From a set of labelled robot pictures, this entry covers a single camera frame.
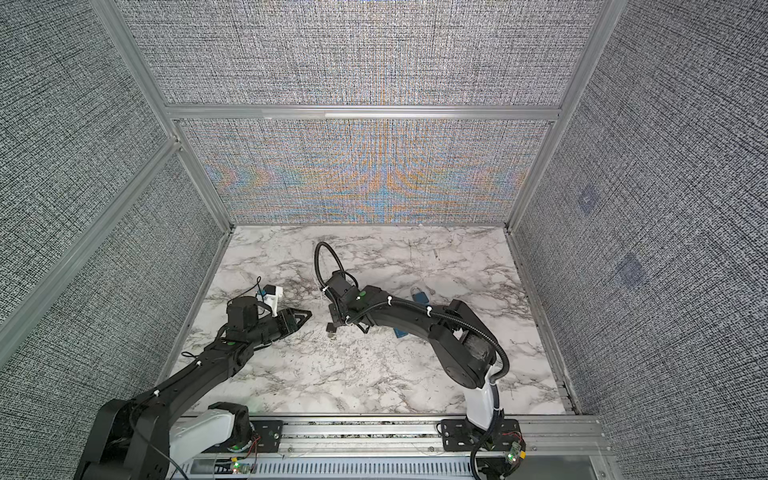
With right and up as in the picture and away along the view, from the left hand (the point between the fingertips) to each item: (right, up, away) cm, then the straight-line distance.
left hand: (308, 316), depth 84 cm
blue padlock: (+34, +3, +15) cm, 37 cm away
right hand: (+8, +1, +5) cm, 10 cm away
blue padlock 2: (+26, -6, +5) cm, 28 cm away
